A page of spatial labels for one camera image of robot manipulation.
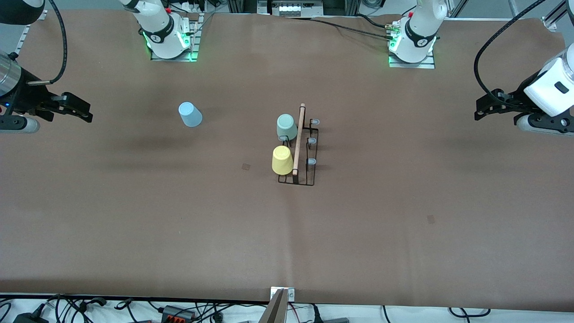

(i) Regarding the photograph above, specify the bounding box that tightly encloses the brown table cover sheet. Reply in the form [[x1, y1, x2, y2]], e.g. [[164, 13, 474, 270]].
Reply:
[[0, 9, 574, 313]]

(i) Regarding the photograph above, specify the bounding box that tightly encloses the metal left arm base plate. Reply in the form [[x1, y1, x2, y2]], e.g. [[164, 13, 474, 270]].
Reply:
[[388, 48, 435, 69]]

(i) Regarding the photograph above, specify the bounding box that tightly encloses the black braided table cable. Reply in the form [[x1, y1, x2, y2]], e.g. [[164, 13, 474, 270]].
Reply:
[[287, 16, 395, 41]]

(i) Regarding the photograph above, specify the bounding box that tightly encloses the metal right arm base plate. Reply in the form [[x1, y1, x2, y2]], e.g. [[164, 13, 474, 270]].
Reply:
[[150, 13, 200, 62]]

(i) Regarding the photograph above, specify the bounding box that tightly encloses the perforated metal rail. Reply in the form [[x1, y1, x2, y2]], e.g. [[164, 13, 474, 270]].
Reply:
[[16, 25, 32, 55]]

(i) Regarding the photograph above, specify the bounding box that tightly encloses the black wire cup holder rack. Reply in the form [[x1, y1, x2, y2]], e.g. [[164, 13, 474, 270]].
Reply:
[[277, 103, 322, 187]]

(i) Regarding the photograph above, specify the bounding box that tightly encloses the black orange connector box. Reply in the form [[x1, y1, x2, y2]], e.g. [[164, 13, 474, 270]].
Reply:
[[161, 305, 196, 322]]

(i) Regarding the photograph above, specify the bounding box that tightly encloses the white terminal block unit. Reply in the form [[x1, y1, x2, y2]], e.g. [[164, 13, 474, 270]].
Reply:
[[271, 2, 310, 16]]

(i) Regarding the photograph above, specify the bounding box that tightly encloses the small metal bracket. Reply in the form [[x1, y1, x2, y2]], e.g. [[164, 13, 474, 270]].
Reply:
[[270, 287, 295, 302]]

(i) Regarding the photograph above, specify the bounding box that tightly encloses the white power strip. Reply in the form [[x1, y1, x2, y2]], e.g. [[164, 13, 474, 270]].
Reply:
[[168, 0, 211, 13]]

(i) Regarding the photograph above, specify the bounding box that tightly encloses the black power adapter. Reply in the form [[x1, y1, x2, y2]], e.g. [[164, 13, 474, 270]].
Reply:
[[13, 310, 49, 323]]

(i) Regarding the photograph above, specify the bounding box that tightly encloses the light blue plastic cup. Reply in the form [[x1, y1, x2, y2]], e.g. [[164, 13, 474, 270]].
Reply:
[[178, 102, 203, 128]]

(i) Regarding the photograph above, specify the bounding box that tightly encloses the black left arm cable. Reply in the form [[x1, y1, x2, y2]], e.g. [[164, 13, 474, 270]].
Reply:
[[474, 0, 548, 106]]

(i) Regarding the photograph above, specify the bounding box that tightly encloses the thick black cable connector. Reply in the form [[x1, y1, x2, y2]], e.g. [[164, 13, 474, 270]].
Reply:
[[80, 296, 107, 311]]

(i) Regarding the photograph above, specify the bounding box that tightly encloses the grey camera mounting pole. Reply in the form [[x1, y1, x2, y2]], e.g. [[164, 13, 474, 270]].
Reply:
[[258, 288, 288, 323]]

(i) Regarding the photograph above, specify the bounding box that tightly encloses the pale green plastic cup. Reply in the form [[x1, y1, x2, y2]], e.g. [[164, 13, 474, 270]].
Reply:
[[276, 113, 299, 141]]

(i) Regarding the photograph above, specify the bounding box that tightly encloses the yellow plastic cup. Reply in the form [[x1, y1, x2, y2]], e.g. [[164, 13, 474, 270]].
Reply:
[[271, 145, 294, 176]]

